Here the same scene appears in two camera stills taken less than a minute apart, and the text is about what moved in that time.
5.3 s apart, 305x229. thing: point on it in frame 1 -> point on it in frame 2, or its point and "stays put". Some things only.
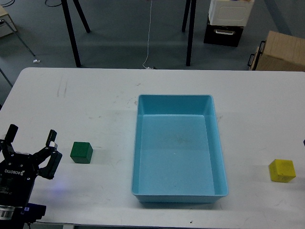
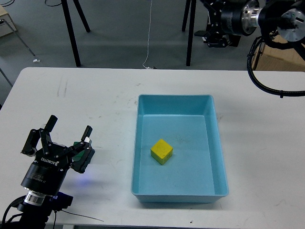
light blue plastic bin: (177, 156) stays put
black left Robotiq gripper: (18, 171) -> (45, 174)
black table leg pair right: (192, 13) stays put
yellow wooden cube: (281, 171) -> (161, 151)
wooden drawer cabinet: (6, 26) stays put
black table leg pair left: (70, 27) stays put
